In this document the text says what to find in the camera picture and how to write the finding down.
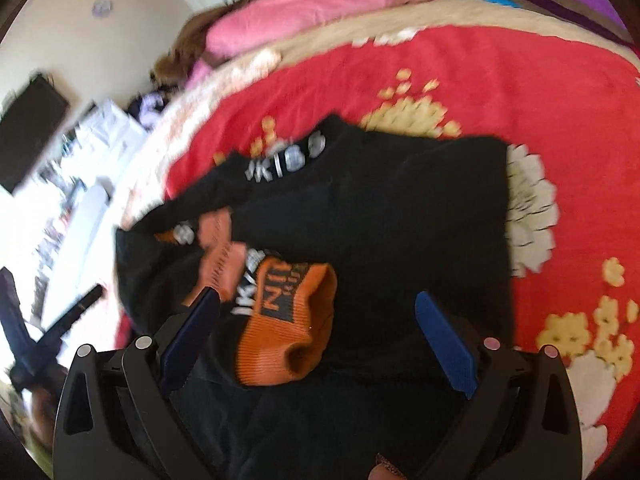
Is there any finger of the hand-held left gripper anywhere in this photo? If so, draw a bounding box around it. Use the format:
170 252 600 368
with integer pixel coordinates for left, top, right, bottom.
44 284 106 350
0 269 35 367

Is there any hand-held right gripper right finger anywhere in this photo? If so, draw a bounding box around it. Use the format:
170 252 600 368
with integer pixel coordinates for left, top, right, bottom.
414 290 586 480

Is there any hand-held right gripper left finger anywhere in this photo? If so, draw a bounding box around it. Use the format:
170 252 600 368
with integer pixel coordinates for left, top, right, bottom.
52 287 222 480

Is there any black sweater with orange cuffs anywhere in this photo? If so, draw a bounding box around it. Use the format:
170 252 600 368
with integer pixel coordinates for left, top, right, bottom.
115 115 516 480

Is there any dark clothes pile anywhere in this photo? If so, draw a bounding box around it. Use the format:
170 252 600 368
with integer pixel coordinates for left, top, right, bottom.
127 91 172 130

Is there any red floral blanket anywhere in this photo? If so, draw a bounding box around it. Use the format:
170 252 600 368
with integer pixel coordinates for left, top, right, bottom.
115 0 640 476

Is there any brown coat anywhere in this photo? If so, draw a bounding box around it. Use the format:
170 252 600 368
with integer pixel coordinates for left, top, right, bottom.
152 10 236 91

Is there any pink quilt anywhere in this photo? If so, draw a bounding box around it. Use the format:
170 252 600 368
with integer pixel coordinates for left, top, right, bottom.
187 0 466 91

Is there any black wall television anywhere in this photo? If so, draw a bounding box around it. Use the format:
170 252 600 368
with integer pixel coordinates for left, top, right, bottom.
0 74 70 195

